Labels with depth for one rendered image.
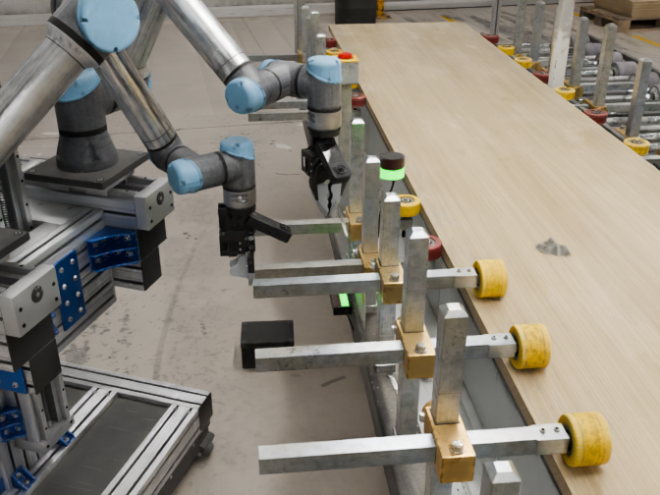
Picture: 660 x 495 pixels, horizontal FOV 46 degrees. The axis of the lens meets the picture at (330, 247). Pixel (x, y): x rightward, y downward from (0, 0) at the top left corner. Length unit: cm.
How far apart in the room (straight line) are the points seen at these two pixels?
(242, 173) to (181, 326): 162
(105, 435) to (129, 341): 84
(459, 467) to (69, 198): 126
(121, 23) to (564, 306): 103
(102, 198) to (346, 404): 123
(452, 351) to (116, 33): 81
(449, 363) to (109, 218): 111
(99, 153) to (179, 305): 150
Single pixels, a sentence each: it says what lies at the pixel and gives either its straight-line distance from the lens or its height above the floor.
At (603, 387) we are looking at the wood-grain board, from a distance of 146.
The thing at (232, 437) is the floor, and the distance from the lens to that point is 266.
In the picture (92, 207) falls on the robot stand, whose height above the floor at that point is 95.
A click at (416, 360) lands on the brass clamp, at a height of 96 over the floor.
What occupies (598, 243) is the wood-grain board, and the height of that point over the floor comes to 90.
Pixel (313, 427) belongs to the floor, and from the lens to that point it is 268.
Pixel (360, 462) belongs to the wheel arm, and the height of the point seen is 94.
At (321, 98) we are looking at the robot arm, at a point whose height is 127.
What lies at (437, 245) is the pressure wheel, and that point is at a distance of 185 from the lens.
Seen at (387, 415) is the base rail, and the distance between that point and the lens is 163.
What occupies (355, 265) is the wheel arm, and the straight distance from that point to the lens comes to 184.
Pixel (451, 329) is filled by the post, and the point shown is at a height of 114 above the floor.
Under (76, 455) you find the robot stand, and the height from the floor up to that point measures 21.
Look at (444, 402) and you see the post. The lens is 118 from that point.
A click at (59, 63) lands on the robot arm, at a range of 147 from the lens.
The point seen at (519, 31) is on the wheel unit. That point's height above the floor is 93.
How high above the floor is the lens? 174
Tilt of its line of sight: 27 degrees down
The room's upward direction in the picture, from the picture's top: straight up
